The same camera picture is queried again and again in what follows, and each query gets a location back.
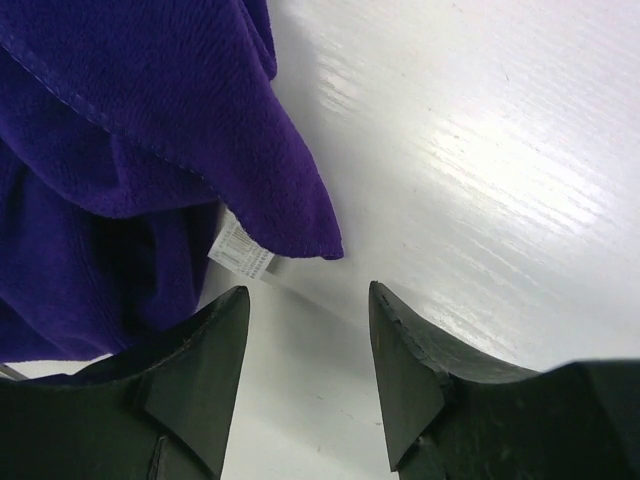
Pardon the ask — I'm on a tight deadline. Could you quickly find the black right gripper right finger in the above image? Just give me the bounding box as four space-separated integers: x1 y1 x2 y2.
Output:
368 281 639 479

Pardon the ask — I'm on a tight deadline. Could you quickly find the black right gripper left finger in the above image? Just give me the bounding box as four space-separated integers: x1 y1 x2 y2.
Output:
1 286 249 479

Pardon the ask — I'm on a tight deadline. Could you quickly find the purple towel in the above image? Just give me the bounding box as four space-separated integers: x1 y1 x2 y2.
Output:
1 1 343 363

